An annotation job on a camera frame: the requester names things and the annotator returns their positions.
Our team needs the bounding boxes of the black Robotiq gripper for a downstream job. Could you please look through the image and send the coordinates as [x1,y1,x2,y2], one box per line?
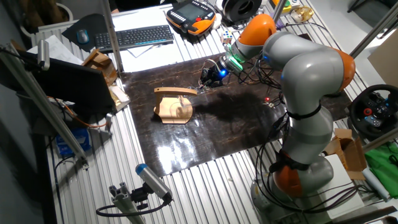
[196,63,229,93]

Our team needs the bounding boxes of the clear glass cup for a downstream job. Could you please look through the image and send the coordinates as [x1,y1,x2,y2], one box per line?
[169,84,206,118]

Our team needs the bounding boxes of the wooden cup rack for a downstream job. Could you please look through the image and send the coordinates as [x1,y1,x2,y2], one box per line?
[153,86,198,125]

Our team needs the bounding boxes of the dark marble pattern mat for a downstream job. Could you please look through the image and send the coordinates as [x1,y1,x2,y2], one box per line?
[120,52,352,177]

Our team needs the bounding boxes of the white paper sheet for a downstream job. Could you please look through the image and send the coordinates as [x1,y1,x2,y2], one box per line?
[110,4,224,73]

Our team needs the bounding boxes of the small board red light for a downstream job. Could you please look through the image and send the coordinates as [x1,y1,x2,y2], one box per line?
[263,96,277,109]

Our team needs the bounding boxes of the white rounded object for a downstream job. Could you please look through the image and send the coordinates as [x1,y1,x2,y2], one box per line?
[213,12,223,30]

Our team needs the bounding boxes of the orange black teach pendant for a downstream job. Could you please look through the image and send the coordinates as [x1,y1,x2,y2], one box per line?
[165,0,217,35]

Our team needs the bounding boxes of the black filament spool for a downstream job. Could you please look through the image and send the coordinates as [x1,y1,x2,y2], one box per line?
[222,0,263,23]

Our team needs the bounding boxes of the black computer keyboard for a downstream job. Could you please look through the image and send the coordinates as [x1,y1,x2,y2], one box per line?
[94,24,175,53]

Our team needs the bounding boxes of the silver metal pole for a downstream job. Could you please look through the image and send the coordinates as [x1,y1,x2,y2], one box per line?
[362,127,398,153]
[272,0,287,22]
[349,1,398,58]

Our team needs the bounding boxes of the small wooden box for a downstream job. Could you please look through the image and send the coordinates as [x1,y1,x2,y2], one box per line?
[81,49,118,86]

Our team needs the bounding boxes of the yellow button box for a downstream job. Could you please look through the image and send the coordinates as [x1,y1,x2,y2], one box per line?
[270,0,294,13]

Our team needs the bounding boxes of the clear yellowish plastic object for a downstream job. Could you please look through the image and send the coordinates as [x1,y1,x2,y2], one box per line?
[290,5,315,24]

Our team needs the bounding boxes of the black mouse pad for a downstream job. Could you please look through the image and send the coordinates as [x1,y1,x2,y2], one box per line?
[61,13,108,53]

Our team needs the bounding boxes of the blue grey computer mouse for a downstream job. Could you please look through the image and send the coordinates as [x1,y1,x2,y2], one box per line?
[76,29,90,45]

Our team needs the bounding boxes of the black flat monitor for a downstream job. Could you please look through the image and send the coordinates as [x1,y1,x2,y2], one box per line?
[0,49,116,116]

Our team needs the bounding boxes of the blue packet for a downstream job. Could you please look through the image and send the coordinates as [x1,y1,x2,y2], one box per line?
[55,127,92,156]

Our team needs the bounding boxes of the brown cardboard box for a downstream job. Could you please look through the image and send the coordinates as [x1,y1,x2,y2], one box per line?
[323,128,368,180]

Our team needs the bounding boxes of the white paper stack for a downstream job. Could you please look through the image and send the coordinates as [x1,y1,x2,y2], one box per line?
[26,34,85,66]

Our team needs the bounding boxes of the white round bin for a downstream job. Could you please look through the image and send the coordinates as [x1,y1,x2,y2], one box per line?
[20,2,74,38]

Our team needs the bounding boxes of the white base platform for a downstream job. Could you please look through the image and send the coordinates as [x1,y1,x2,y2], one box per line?
[306,154,365,218]

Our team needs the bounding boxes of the black gaming steering wheel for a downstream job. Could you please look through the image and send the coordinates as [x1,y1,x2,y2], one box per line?
[349,83,398,140]

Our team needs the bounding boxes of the beige cardboard board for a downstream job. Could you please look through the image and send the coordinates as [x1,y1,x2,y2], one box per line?
[368,29,398,88]

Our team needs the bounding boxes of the white tube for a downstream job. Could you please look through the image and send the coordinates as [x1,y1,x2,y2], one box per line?
[362,167,391,203]

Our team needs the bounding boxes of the green cloth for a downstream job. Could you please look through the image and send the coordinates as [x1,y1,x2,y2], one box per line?
[364,141,398,200]

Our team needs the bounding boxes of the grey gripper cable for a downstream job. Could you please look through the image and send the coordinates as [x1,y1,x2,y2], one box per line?
[201,58,222,73]

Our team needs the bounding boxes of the black wrist cable bundle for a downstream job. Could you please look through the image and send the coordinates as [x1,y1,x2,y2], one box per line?
[238,55,282,91]

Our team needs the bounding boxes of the black cable strap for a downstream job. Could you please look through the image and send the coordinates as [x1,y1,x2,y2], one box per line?
[269,149,310,174]
[285,104,323,121]

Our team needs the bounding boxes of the silver camera blue end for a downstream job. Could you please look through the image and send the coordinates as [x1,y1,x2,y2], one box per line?
[135,163,174,202]

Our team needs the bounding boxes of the silver aluminium frame post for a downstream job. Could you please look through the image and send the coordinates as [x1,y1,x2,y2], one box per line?
[101,0,124,73]

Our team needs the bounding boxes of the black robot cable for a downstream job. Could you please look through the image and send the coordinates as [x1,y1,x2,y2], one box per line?
[253,142,312,216]
[303,183,374,215]

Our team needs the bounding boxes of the orange cable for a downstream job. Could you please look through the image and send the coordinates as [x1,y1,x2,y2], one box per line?
[46,95,108,129]

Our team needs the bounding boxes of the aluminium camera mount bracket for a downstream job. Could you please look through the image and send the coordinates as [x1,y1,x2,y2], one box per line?
[108,182,150,224]

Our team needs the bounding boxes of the black camera cable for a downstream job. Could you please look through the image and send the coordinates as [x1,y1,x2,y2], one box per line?
[95,192,172,218]

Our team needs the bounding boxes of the silver aluminium frame beam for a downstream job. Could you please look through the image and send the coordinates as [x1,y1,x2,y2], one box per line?
[0,43,88,162]

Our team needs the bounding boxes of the silver depth camera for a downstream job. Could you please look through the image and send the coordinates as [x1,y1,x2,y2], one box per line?
[37,39,50,71]

